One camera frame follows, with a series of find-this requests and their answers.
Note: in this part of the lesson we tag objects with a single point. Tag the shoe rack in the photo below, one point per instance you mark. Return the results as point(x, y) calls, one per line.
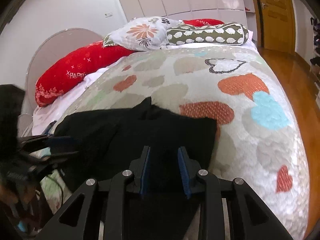
point(315, 62)

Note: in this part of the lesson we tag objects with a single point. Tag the grey rounded headboard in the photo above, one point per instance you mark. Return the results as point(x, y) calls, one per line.
point(62, 40)

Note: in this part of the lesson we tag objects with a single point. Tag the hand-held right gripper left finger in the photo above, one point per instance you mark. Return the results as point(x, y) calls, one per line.
point(145, 172)

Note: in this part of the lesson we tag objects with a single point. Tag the wall socket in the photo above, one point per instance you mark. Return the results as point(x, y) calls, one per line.
point(108, 15)

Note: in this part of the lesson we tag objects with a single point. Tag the wooden door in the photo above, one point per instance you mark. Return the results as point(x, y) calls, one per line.
point(275, 17)

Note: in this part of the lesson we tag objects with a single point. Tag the white corner shelf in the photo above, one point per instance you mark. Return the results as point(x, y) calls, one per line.
point(250, 22)

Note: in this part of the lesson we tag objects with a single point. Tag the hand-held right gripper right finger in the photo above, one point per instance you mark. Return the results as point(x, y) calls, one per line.
point(185, 172)

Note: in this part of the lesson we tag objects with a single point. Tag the red printed pillow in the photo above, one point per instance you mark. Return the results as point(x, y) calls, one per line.
point(72, 67)
point(202, 22)

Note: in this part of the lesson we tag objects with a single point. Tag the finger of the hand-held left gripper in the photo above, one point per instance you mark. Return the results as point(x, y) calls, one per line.
point(65, 154)
point(60, 141)

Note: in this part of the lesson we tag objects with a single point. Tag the white bed sheet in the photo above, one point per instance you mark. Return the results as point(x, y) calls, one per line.
point(62, 105)

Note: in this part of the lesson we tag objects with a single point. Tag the green bolster pillow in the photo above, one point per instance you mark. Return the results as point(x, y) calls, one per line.
point(207, 33)

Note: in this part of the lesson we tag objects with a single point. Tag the heart print quilt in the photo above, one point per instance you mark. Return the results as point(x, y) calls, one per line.
point(250, 142)

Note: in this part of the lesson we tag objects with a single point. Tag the floral print pillow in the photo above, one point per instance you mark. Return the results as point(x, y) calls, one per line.
point(140, 33)

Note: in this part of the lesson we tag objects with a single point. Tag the black pants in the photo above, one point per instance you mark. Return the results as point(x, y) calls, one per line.
point(130, 130)

